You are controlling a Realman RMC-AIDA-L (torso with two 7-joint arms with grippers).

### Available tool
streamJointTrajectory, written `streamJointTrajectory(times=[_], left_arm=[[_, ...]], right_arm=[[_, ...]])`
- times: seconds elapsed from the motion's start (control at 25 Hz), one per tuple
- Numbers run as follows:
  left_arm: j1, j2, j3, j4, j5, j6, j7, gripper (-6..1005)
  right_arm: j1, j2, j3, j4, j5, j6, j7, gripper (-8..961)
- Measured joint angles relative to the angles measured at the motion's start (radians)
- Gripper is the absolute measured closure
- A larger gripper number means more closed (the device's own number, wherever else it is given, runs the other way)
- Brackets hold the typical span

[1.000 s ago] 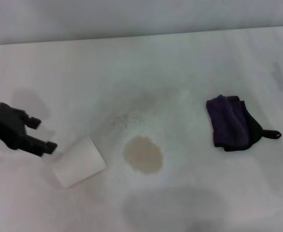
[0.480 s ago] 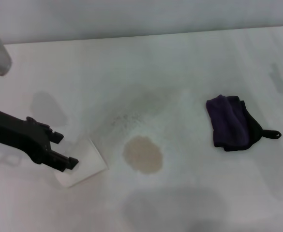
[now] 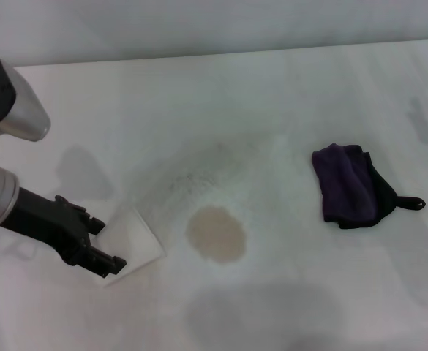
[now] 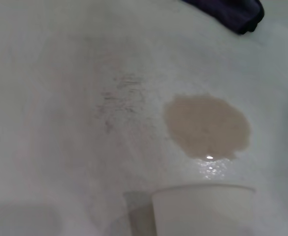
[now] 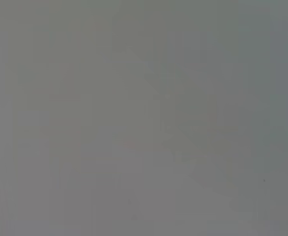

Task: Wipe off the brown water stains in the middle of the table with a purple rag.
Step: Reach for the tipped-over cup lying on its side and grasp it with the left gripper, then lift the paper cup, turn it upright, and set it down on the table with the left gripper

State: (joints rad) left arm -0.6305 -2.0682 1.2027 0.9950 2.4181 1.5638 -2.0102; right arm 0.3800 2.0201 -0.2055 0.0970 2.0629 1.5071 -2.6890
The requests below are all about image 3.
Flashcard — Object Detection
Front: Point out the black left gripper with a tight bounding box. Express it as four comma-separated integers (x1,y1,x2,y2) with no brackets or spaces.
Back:
0,186,128,276

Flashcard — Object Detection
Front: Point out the white paper cup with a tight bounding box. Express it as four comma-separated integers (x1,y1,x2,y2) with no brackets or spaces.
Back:
88,206,166,289

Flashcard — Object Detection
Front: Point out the purple and black rag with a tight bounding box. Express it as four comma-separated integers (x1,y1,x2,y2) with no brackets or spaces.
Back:
311,143,427,230

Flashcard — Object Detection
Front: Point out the brown water stain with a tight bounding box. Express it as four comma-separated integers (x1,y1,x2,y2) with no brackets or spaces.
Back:
185,205,247,265

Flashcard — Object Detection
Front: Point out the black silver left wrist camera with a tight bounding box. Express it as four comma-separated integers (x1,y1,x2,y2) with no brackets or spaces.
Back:
0,55,51,143

